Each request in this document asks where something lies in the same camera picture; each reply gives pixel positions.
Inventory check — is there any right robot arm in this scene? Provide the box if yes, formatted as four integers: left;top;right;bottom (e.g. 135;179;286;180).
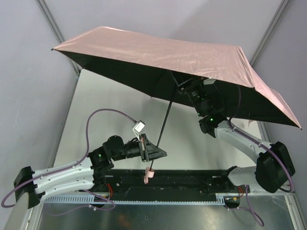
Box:
178;79;295;193

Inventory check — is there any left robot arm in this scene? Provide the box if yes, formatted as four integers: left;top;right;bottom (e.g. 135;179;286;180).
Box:
13;134;167;208

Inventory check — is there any pink folding umbrella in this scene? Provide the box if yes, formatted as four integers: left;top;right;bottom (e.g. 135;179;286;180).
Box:
50;26;302;184

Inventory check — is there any grey cable duct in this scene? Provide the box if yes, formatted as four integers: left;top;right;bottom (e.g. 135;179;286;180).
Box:
44;193;239;205

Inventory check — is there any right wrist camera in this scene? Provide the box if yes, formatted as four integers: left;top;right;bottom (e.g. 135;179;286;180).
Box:
203;78;216;85

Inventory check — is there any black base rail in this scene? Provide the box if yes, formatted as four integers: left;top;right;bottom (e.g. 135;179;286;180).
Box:
90;169;238;201

